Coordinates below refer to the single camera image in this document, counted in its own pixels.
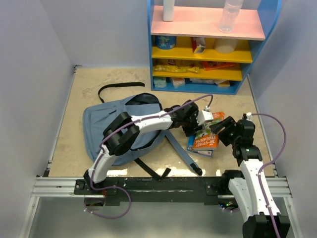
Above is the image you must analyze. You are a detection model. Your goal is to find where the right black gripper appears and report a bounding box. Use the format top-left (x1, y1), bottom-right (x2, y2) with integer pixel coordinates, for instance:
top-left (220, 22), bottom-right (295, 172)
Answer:
top-left (209, 117), bottom-right (239, 147)

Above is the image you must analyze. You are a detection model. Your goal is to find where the orange book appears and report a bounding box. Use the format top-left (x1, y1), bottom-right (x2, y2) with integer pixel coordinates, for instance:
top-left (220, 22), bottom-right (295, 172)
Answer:
top-left (192, 112), bottom-right (224, 151)

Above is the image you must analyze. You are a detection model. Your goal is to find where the blue bottom book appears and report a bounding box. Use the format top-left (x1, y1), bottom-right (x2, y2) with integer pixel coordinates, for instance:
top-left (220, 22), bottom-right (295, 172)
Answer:
top-left (187, 135), bottom-right (213, 158)

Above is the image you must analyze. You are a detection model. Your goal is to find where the blue student backpack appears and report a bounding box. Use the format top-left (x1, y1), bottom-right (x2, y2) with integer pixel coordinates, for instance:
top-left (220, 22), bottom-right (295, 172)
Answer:
top-left (82, 82), bottom-right (203, 179)

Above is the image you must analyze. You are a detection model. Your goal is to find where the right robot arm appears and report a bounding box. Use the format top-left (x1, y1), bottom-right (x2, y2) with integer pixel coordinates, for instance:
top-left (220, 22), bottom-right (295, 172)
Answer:
top-left (211, 114), bottom-right (290, 238)

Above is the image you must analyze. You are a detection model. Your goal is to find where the white tissue pack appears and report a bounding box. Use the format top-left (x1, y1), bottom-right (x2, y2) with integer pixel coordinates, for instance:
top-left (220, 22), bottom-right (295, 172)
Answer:
top-left (170, 77), bottom-right (186, 88)

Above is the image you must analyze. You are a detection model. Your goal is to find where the teal tissue pack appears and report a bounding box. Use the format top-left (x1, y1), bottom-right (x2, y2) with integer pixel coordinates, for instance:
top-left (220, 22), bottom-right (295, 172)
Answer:
top-left (153, 76), bottom-right (167, 88)

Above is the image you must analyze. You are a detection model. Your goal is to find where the yellow snack bag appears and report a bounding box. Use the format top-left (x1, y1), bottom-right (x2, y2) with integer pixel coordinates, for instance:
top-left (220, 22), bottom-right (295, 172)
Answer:
top-left (153, 59), bottom-right (200, 73)

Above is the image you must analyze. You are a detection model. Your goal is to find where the yellow sponge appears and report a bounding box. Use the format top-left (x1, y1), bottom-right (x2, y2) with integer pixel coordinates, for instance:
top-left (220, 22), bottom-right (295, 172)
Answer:
top-left (217, 80), bottom-right (230, 88)

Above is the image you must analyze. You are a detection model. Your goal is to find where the red snack packet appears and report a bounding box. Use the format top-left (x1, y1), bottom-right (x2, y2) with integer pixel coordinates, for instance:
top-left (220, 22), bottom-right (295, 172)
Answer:
top-left (202, 61), bottom-right (236, 71)

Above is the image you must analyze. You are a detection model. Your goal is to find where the blue shelf unit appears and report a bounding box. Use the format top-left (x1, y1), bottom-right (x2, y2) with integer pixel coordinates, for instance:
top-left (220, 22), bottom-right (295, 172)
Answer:
top-left (147, 0), bottom-right (282, 95)

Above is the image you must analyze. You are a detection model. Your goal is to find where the red white carton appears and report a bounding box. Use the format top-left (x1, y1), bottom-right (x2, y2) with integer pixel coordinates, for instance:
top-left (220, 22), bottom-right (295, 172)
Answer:
top-left (191, 37), bottom-right (206, 54)

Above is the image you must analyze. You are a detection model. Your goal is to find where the blue round tin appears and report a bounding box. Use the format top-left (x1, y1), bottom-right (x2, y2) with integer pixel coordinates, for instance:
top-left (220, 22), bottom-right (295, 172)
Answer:
top-left (155, 36), bottom-right (177, 50)

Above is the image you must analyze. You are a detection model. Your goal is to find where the white round container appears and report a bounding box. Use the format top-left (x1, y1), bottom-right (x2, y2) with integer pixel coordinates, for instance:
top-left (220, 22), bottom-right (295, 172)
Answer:
top-left (214, 38), bottom-right (239, 54)

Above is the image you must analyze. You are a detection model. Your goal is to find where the white bottle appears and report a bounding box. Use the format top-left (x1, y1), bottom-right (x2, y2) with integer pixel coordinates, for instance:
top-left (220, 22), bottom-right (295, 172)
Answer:
top-left (163, 0), bottom-right (175, 22)

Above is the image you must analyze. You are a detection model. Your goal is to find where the clear plastic bottle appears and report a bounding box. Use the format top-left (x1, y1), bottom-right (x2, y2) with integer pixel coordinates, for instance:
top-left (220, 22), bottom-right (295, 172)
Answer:
top-left (218, 0), bottom-right (244, 33)

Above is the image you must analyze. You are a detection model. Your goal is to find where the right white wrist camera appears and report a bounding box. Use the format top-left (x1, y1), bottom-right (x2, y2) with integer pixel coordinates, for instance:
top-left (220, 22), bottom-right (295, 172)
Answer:
top-left (242, 112), bottom-right (252, 121)

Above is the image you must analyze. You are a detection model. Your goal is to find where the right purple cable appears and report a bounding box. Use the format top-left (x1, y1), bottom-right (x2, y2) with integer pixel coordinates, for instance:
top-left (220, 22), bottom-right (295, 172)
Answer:
top-left (222, 113), bottom-right (288, 238)

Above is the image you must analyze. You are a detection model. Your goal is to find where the purple cable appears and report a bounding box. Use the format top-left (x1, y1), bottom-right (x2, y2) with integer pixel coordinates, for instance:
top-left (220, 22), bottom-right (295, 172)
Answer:
top-left (84, 94), bottom-right (214, 219)
top-left (222, 113), bottom-right (288, 238)

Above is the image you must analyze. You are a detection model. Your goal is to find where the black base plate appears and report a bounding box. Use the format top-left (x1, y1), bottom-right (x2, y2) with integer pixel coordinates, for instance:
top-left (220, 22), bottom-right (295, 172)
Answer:
top-left (74, 177), bottom-right (238, 209)

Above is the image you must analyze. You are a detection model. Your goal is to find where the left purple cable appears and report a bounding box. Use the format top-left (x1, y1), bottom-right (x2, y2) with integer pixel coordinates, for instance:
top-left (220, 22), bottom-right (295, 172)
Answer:
top-left (84, 94), bottom-right (214, 219)

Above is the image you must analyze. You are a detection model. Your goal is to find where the aluminium rail frame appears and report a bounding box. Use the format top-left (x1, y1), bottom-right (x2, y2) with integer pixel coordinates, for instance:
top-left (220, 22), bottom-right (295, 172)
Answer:
top-left (18, 64), bottom-right (304, 238)

